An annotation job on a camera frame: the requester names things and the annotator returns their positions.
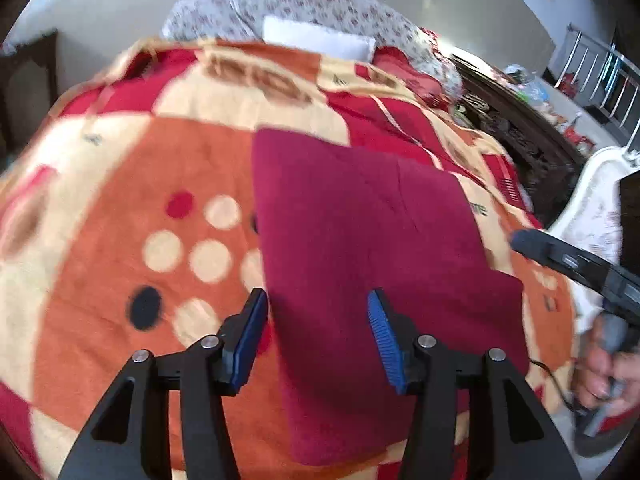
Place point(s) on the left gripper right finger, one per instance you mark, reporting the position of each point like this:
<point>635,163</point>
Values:
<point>511,435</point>

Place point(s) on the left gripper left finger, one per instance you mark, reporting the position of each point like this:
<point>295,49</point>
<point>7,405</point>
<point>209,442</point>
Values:
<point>127,434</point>

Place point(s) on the maroon knit sweater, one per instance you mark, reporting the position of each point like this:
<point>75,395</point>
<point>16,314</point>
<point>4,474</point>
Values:
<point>333,224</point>

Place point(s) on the person's right hand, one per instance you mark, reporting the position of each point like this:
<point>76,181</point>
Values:
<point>605,379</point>

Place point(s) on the carved dark wooden headboard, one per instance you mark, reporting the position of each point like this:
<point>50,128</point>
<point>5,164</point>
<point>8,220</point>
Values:
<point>548,166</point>

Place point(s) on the metal stair railing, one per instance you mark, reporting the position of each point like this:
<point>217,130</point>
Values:
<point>600,80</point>

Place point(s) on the orange red patterned blanket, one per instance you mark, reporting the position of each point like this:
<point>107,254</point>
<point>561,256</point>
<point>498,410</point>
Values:
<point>129,223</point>

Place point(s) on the red embroidered pillow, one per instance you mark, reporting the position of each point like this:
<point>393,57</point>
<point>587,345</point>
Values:
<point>423,86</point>

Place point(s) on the dark wooden side table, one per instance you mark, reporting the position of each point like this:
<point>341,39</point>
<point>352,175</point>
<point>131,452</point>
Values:
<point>29,87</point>

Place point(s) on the white pillow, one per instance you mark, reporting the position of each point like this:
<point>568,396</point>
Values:
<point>317,39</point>

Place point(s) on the floral quilt bundle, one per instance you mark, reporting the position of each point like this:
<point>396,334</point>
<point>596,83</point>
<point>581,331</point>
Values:
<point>239,20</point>

